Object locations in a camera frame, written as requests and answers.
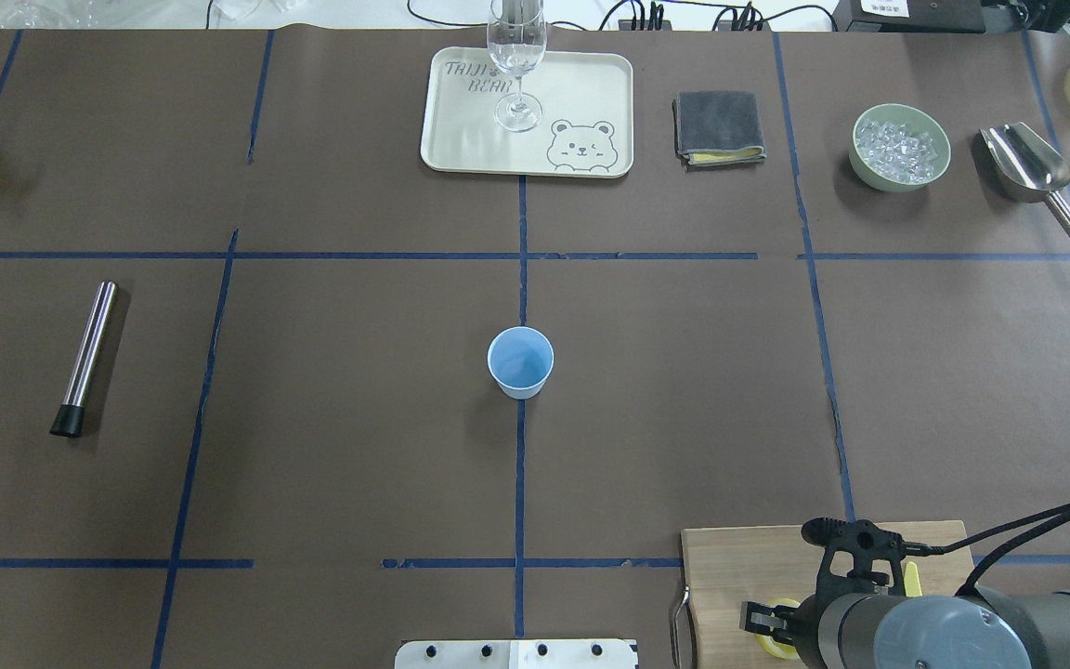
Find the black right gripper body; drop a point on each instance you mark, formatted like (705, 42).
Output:
(806, 624)

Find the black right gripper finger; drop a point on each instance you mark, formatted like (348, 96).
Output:
(756, 618)

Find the steel muddler with black tip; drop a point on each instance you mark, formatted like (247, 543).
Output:
(70, 417)

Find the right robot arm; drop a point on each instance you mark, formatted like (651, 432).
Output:
(984, 631)

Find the light blue paper cup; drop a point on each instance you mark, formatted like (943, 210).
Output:
(520, 361)

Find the yellow plastic knife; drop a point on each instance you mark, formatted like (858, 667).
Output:
(911, 579)

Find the green bowl of ice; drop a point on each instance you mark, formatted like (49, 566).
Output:
(897, 149)

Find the grey folded cloth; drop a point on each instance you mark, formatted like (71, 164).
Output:
(715, 128)

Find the steel ice scoop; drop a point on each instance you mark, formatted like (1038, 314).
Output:
(1029, 169)

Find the cream bear serving tray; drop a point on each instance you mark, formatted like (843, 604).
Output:
(576, 120)

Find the black power strip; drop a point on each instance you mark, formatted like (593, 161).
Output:
(694, 16)

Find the clear wine glass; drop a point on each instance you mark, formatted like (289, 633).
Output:
(517, 41)

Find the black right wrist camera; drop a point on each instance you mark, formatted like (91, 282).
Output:
(876, 558)

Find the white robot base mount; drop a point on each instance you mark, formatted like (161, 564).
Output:
(519, 653)

